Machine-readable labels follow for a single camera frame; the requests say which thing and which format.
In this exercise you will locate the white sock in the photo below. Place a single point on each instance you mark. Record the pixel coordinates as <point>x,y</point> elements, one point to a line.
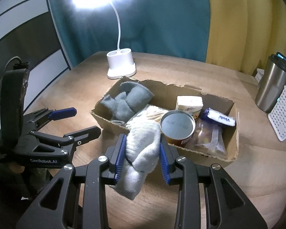
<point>141,156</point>

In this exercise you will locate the white desk lamp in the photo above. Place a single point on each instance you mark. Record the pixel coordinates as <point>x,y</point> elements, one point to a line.
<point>120,61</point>

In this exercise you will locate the white perforated plastic basket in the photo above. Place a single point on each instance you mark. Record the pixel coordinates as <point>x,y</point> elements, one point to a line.
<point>277,116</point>

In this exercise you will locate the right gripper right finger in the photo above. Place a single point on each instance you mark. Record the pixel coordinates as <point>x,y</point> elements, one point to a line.
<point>226,204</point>

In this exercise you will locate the cartoon print small box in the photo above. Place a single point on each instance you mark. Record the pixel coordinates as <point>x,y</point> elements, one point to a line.
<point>190,104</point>

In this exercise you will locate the metal tin can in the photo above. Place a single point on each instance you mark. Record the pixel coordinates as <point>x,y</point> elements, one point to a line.
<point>178,127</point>

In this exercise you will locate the brown cardboard box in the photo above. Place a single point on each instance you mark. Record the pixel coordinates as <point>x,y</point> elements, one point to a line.
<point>165,96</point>

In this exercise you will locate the grey sock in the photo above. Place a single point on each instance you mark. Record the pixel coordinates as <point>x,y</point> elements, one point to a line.
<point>132,98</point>

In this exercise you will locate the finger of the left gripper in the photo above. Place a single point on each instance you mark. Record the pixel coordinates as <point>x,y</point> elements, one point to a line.
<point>38,119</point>
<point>50,143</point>

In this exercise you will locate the teal and yellow curtain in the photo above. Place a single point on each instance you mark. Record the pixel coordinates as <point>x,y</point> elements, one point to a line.
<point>236,34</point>

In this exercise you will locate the steel travel mug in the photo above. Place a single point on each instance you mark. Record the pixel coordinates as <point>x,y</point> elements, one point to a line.
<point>272,83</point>

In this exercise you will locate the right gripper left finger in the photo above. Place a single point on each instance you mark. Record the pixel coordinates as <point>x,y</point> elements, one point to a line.
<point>75,197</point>

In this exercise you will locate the blue tissue pack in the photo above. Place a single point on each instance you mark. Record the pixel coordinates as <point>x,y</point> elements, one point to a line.
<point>212,116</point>

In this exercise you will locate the cotton swab bag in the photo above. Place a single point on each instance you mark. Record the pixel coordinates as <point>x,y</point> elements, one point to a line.
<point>150,112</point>

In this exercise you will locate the clear snack bag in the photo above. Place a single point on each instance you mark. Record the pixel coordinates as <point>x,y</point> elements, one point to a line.
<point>207,138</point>

